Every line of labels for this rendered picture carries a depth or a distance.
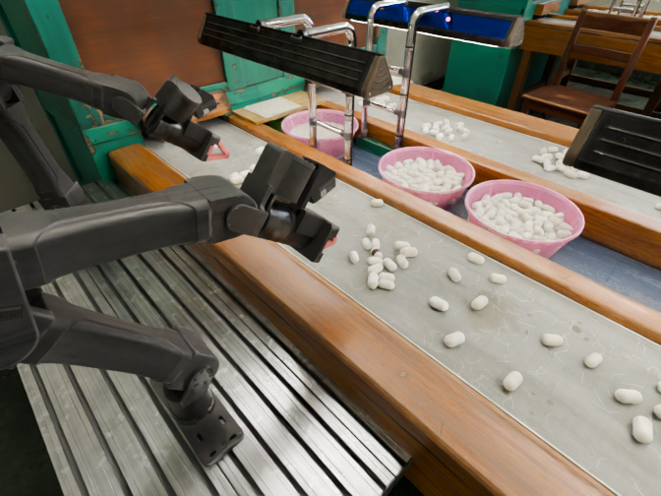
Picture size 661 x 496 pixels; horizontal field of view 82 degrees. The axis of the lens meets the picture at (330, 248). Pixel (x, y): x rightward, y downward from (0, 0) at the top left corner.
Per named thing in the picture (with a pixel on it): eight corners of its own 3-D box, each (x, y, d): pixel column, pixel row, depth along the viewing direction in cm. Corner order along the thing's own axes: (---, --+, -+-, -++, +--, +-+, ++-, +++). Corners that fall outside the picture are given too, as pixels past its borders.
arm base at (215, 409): (174, 331, 66) (134, 354, 62) (238, 411, 55) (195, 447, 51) (186, 357, 71) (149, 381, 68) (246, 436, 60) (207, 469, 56)
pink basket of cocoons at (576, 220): (540, 291, 83) (557, 259, 77) (437, 237, 98) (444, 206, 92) (584, 239, 98) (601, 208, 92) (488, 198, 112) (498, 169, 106)
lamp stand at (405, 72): (398, 164, 128) (418, 10, 99) (355, 146, 139) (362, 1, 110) (431, 148, 138) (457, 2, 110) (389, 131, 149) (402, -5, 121)
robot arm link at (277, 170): (290, 152, 57) (227, 116, 48) (328, 173, 52) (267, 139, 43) (256, 219, 59) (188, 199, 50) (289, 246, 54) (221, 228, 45)
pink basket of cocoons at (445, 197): (457, 232, 100) (465, 202, 94) (362, 208, 108) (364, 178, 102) (473, 184, 118) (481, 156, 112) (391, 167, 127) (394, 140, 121)
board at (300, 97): (256, 125, 131) (256, 122, 130) (232, 113, 139) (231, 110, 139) (326, 102, 149) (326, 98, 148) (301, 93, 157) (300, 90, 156)
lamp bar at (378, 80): (366, 100, 71) (369, 58, 66) (198, 44, 105) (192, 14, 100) (393, 91, 75) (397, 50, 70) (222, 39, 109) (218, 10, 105)
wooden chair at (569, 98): (501, 160, 275) (546, 15, 217) (531, 144, 296) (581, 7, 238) (561, 185, 249) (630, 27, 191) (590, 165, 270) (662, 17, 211)
